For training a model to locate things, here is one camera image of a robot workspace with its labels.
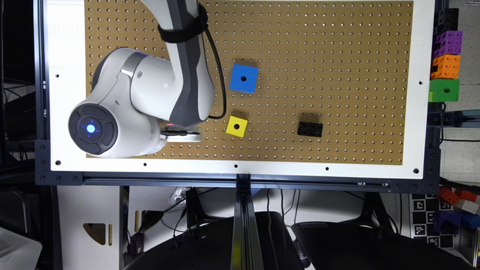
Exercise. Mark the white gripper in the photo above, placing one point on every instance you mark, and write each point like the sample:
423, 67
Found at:
175, 134

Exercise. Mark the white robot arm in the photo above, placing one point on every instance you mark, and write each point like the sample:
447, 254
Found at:
135, 96

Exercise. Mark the yellow cube block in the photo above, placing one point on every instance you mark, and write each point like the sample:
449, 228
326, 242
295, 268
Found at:
236, 126

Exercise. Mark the blue cube block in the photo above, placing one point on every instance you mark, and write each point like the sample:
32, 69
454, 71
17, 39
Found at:
243, 78

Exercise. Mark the black building block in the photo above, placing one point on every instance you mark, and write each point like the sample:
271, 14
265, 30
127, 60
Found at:
310, 129

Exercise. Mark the green cube block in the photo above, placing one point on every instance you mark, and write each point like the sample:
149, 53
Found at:
444, 90

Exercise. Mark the orange building block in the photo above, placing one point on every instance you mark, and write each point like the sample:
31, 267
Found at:
446, 67

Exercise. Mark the purple building block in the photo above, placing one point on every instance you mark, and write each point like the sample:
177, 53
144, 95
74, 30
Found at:
449, 42

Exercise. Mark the black chair left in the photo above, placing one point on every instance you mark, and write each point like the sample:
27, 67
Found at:
210, 247

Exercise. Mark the black chair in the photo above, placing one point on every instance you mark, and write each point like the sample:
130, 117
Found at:
340, 246
210, 247

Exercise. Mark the white cabinet panel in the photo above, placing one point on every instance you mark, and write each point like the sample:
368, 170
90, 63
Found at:
91, 227

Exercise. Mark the brown pegboard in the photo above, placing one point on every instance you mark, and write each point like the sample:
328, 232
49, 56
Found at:
344, 64

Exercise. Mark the black chair right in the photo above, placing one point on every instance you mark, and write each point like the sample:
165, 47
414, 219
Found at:
340, 246

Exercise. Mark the fiducial marker board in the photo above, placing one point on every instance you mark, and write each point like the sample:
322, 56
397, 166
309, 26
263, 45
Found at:
422, 209

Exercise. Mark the pile of coloured blocks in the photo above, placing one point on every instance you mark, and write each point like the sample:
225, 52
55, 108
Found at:
465, 211

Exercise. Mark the dark aluminium table frame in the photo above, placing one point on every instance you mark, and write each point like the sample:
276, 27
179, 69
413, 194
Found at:
59, 45

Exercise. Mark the black block on rail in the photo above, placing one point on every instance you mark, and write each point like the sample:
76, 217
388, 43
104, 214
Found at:
445, 20

